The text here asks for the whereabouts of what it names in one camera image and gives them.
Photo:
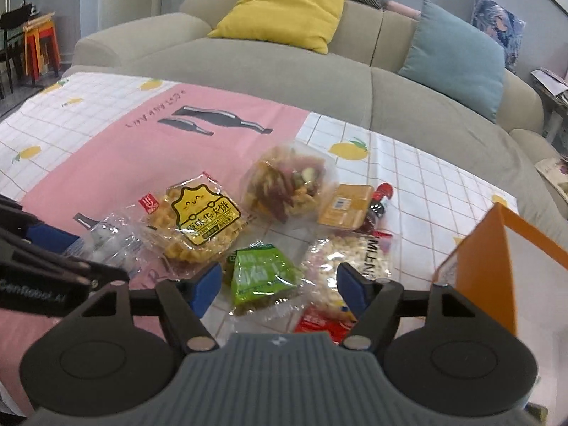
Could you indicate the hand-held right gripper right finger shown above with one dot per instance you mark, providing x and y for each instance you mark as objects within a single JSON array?
[{"x": 353, "y": 288}]

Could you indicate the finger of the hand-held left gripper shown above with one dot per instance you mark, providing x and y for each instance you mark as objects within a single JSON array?
[
  {"x": 88, "y": 270},
  {"x": 49, "y": 237}
]

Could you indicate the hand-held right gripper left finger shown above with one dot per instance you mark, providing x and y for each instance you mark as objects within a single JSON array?
[{"x": 206, "y": 286}]

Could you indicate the clear plastic snack packet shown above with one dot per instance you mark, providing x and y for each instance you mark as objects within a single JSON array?
[{"x": 111, "y": 239}]

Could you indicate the white puffs snack bag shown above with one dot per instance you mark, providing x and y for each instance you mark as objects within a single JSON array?
[{"x": 328, "y": 257}]

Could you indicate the red snack packet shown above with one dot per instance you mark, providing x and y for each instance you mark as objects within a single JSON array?
[{"x": 319, "y": 321}]

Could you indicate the green snack packet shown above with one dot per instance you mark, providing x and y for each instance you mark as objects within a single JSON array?
[{"x": 262, "y": 275}]

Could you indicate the waffle cookie packet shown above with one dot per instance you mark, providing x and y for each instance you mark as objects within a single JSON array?
[{"x": 199, "y": 222}]

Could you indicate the orange snack packet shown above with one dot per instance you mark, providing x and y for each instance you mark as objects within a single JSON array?
[{"x": 344, "y": 206}]

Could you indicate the mixed dried fruit bag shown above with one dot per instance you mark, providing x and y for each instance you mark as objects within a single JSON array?
[{"x": 284, "y": 182}]

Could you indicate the orange storage box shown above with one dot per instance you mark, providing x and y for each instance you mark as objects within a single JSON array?
[{"x": 488, "y": 266}]

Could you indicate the small cola bottle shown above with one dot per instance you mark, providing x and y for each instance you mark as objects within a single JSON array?
[{"x": 380, "y": 199}]

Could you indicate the red plastic stool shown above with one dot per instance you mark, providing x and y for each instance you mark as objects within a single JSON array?
[{"x": 41, "y": 51}]

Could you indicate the yellow plastic stool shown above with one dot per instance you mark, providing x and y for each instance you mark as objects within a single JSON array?
[{"x": 39, "y": 24}]

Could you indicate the black chair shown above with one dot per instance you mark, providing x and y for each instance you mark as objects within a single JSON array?
[{"x": 13, "y": 22}]

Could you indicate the beige sofa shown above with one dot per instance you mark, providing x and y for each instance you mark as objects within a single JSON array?
[{"x": 266, "y": 66}]

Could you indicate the floral printed cushion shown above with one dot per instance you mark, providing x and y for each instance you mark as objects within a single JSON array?
[{"x": 554, "y": 171}]

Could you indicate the teal pillow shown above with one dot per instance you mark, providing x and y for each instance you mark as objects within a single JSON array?
[{"x": 452, "y": 62}]

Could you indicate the pink cushion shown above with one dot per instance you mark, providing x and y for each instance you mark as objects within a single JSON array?
[{"x": 401, "y": 8}]

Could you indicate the yellow pillow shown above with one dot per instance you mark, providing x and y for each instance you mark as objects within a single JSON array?
[{"x": 279, "y": 11}]

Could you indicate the stack of magazines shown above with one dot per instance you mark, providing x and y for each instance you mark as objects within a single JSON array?
[{"x": 550, "y": 82}]

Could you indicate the blue patterned pillow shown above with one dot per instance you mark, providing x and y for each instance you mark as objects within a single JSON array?
[{"x": 499, "y": 26}]

